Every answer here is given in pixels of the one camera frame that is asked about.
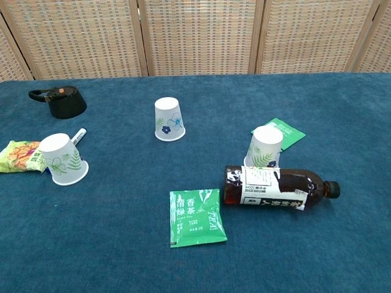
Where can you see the yellow-green snack bag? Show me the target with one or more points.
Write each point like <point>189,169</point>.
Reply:
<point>18,155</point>

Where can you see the blue tablecloth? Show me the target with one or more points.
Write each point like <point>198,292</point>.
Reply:
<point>122,244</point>

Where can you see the dark tea bottle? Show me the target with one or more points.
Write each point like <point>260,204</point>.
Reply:
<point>259,186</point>

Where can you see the large green tea sachet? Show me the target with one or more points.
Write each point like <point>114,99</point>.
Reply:
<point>195,219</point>

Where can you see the woven folding screen panel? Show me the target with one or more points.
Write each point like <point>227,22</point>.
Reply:
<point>311,36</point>
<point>198,36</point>
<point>378,52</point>
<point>9,64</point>
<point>76,36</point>

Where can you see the paper cup, blue flower print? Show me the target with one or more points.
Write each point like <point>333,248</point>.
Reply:
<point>168,116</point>

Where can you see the small green tea sachet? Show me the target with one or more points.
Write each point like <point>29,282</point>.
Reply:
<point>293,134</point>

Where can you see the paper cup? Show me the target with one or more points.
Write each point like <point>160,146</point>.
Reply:
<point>265,143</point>
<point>168,116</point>
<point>61,158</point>

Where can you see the white marker pen, blue cap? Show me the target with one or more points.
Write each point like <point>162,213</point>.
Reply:
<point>80,134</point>

